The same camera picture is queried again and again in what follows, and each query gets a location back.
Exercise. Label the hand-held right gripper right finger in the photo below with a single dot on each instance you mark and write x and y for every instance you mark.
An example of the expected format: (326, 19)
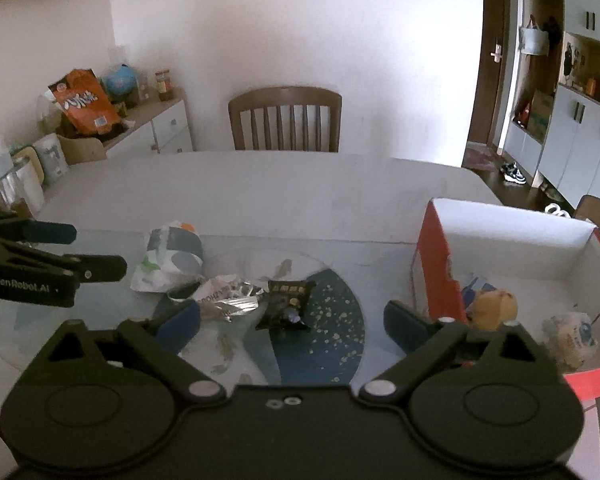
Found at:
(405, 325)

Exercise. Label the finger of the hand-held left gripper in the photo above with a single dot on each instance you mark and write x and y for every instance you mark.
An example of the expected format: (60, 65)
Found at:
(100, 267)
(50, 233)

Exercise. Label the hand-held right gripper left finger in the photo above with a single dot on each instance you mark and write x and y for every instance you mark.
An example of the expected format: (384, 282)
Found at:
(180, 325)

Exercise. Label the silver foil wrapper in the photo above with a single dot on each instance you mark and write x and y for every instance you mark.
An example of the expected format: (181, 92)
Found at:
(230, 297)

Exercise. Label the white green bag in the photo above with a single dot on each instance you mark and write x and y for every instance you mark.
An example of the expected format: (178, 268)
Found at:
(165, 255)

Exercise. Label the white blue packet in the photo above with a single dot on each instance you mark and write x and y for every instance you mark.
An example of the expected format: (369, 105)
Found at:
(472, 290)

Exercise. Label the orange plush toy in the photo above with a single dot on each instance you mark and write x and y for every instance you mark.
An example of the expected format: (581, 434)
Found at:
(495, 305)

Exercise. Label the black snack packet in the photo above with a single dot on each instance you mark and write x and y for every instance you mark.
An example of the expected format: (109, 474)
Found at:
(285, 305)

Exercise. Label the white cardboard box red edges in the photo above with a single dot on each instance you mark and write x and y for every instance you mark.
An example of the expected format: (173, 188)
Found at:
(520, 240)

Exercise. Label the white round packet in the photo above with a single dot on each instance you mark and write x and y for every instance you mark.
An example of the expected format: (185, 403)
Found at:
(570, 335)

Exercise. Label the white desktop table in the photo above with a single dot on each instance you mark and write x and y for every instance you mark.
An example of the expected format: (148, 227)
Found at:
(280, 195)

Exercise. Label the clear glass jar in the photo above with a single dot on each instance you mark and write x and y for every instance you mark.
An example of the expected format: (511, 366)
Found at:
(20, 185)

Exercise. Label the white canister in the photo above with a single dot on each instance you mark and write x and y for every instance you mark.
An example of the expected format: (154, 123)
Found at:
(52, 157)

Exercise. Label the round printed blue placemat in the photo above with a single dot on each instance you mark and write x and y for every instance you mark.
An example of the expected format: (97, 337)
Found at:
(330, 340)

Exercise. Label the orange snack bag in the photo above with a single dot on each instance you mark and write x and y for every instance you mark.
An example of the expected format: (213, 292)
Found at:
(82, 100)

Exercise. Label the white sideboard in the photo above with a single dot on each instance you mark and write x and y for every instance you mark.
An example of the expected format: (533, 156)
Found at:
(172, 130)

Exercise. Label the blue globe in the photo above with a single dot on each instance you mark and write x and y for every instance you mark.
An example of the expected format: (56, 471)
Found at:
(120, 79)

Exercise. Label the brown doormat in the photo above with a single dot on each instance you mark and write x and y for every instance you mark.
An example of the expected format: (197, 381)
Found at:
(480, 156)

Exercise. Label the pair of dark sneakers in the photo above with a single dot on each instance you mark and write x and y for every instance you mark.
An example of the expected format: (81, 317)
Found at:
(514, 173)

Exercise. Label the jar with dark contents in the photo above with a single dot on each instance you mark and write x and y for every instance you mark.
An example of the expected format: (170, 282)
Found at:
(164, 85)

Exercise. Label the pair of white slippers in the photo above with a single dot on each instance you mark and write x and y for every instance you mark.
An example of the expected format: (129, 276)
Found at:
(557, 210)

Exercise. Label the brown wooden slatted chair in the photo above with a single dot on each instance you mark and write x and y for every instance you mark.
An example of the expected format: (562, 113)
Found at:
(597, 210)
(285, 110)

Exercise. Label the cardboard carton on shelf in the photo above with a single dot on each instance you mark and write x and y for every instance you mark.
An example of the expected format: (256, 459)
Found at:
(542, 112)

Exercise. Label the pale blue hanging bag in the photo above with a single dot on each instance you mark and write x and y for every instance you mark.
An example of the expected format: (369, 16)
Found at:
(532, 40)

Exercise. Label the dark brown door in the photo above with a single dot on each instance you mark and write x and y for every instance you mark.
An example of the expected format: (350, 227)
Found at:
(490, 20)

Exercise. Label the white wall cabinet unit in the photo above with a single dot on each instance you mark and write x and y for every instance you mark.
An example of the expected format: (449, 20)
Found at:
(580, 135)

